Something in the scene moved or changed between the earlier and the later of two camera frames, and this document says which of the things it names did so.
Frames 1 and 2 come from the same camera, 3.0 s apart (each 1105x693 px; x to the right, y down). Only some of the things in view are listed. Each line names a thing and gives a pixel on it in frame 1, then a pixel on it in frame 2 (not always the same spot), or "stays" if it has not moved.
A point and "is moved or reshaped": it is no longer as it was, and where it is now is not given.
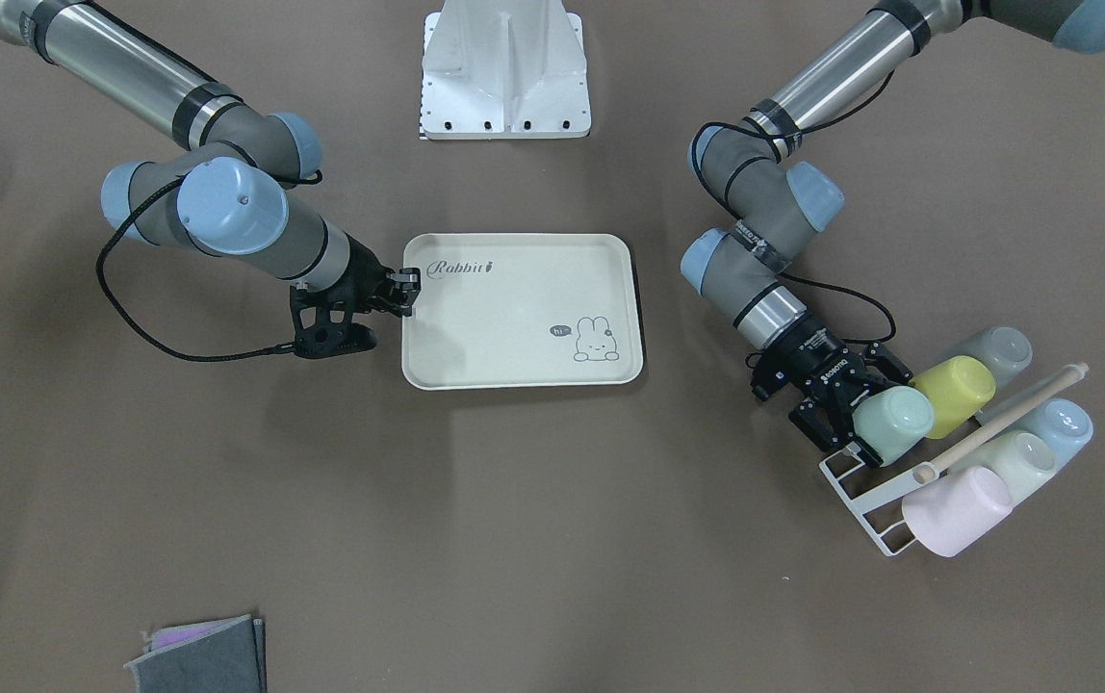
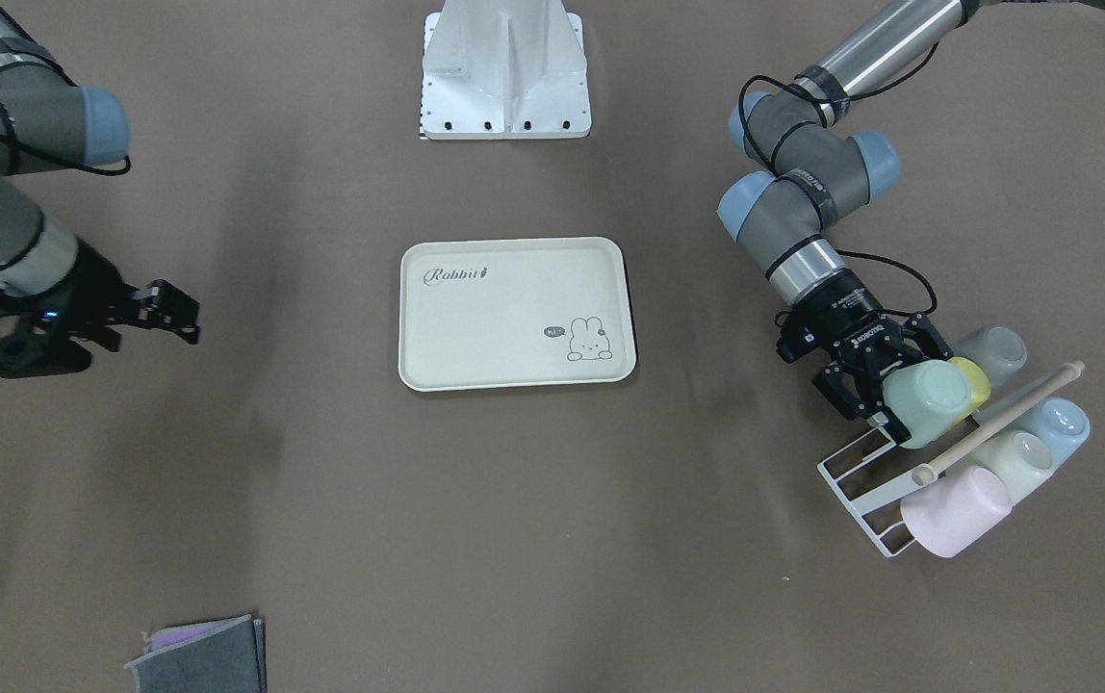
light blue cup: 1065,424 stays
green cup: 892,422 is moved or reshaped
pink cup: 943,515 stays
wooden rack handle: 927,471 stays
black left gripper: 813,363 → 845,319
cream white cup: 1022,457 stays
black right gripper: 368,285 → 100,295
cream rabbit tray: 523,310 stays
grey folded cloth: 219,655 stays
